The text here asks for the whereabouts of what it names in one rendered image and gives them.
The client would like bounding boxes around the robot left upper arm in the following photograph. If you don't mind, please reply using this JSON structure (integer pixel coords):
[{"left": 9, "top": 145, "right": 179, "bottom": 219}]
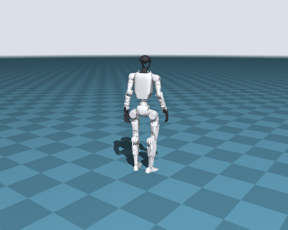
[{"left": 126, "top": 73, "right": 135, "bottom": 96}]

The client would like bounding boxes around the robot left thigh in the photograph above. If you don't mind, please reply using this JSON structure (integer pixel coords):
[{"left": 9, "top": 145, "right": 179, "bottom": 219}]
[{"left": 129, "top": 109, "right": 140, "bottom": 144}]

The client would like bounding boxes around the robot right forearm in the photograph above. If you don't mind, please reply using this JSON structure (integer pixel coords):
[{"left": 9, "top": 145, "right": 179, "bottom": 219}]
[{"left": 158, "top": 92, "right": 167, "bottom": 111}]

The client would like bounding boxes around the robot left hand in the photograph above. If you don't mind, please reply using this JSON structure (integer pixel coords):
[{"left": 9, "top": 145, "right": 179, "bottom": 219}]
[{"left": 124, "top": 107, "right": 132, "bottom": 123}]

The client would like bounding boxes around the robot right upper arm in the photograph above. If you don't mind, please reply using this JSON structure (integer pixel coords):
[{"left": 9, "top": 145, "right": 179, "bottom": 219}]
[{"left": 152, "top": 74, "right": 161, "bottom": 98}]

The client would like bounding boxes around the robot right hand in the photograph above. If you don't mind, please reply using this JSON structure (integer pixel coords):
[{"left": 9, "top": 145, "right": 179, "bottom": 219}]
[{"left": 163, "top": 109, "right": 168, "bottom": 122}]

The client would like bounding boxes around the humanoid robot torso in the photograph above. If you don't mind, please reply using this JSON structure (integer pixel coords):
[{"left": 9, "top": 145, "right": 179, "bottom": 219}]
[{"left": 134, "top": 70, "right": 154, "bottom": 116}]

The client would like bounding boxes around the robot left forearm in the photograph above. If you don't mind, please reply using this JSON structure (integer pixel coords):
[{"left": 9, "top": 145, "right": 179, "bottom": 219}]
[{"left": 124, "top": 94, "right": 131, "bottom": 110}]

